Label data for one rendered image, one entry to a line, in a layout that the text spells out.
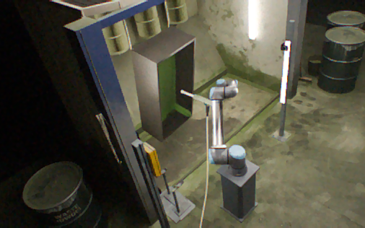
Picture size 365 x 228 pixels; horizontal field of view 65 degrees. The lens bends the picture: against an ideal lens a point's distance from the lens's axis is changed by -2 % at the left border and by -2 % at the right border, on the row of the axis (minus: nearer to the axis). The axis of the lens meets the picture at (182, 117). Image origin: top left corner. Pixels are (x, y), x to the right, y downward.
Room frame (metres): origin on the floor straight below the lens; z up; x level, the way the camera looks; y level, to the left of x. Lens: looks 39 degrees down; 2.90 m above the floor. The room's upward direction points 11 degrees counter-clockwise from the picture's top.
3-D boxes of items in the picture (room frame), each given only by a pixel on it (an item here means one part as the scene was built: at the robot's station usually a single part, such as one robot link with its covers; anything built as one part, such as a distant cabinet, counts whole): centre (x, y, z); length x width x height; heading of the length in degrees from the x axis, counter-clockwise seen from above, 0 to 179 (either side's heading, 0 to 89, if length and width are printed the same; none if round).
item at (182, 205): (1.50, 0.20, 0.95); 0.26 x 0.15 x 0.32; 37
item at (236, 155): (1.85, -0.43, 0.83); 0.17 x 0.15 x 0.18; 76
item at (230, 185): (1.85, -0.44, 0.32); 0.31 x 0.31 x 0.64; 37
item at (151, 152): (1.43, 0.28, 1.42); 0.12 x 0.06 x 0.26; 37
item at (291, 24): (2.81, -1.30, 0.82); 0.05 x 0.05 x 1.64; 37
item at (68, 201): (1.88, 1.33, 0.44); 0.59 x 0.58 x 0.89; 108
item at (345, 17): (4.26, -2.88, 0.86); 0.54 x 0.54 x 0.01
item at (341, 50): (3.70, -2.55, 0.44); 0.59 x 0.58 x 0.89; 142
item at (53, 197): (1.88, 1.34, 0.86); 0.54 x 0.54 x 0.01
